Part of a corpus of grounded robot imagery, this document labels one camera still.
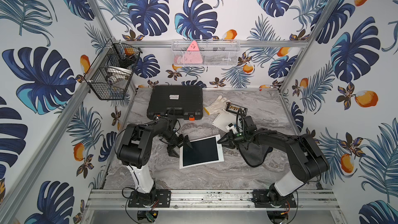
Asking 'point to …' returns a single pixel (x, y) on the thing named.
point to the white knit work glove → (216, 107)
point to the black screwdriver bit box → (236, 109)
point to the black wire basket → (113, 54)
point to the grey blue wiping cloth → (254, 153)
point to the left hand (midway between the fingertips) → (185, 149)
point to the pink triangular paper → (193, 55)
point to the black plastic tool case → (185, 101)
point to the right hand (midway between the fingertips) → (219, 143)
